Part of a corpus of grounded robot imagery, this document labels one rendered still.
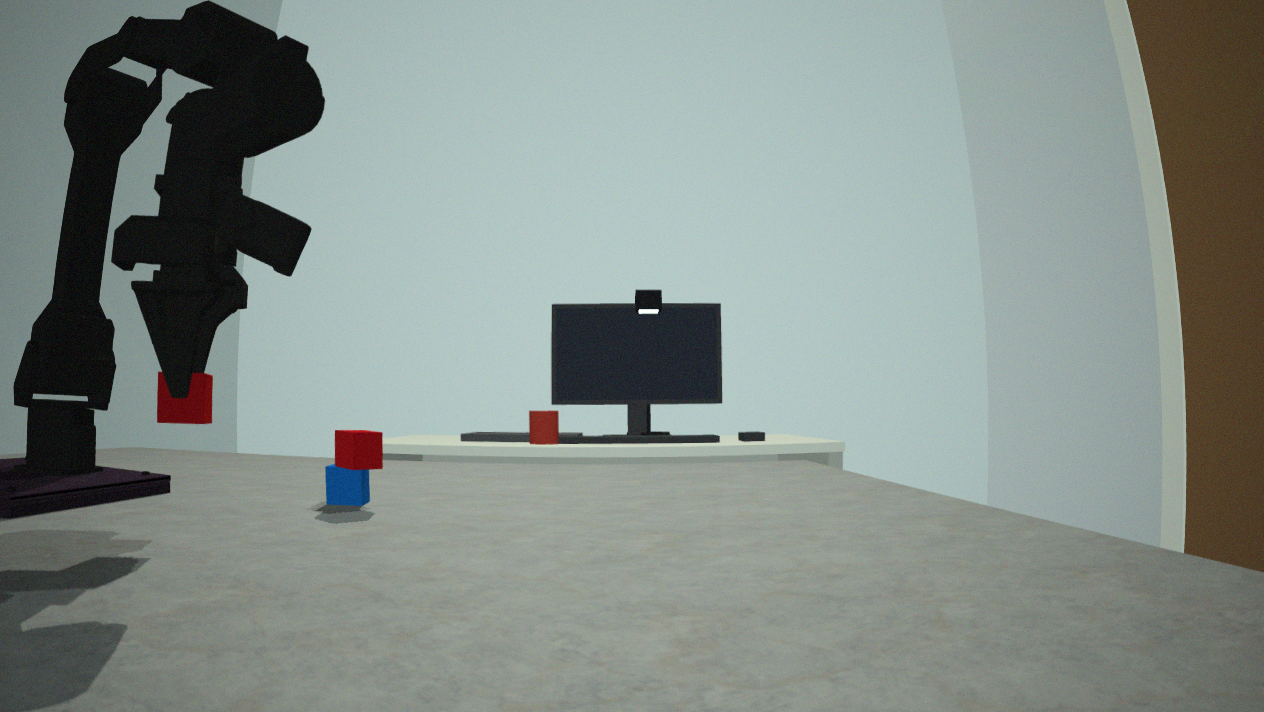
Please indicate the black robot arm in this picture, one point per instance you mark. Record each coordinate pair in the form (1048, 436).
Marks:
(265, 93)

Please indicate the blue cube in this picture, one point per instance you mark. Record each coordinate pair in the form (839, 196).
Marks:
(347, 487)

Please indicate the red cube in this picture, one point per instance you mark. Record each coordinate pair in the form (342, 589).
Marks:
(195, 409)
(358, 449)

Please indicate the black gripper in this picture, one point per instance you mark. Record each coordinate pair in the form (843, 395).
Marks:
(197, 287)

